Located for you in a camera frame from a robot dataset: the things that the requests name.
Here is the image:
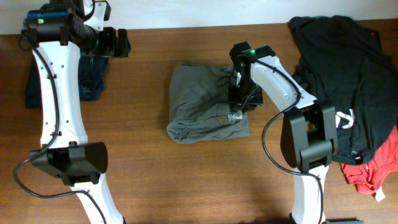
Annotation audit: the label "grey shorts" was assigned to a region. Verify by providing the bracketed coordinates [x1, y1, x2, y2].
[167, 64, 250, 144]

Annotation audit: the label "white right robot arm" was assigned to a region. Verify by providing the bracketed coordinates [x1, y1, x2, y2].
[230, 53, 338, 223]

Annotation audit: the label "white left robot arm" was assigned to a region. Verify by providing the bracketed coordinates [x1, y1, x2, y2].
[22, 1, 131, 223]

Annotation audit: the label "folded dark navy garment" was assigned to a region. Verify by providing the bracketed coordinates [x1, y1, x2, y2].
[24, 56, 109, 109]

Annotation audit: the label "black t-shirt with white print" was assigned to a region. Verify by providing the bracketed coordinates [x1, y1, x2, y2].
[288, 16, 397, 166]

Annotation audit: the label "red garment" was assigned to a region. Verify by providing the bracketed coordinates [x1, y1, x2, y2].
[340, 126, 397, 202]

